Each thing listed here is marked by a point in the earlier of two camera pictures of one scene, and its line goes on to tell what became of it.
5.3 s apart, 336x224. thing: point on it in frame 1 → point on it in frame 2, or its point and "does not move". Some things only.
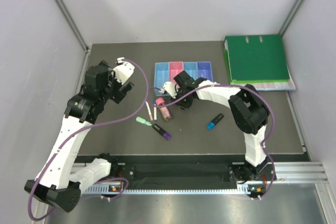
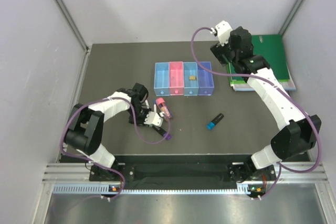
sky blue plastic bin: (161, 75) does not move
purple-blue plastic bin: (205, 70) does not move
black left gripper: (121, 91) → (140, 122)
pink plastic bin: (175, 68) does not move
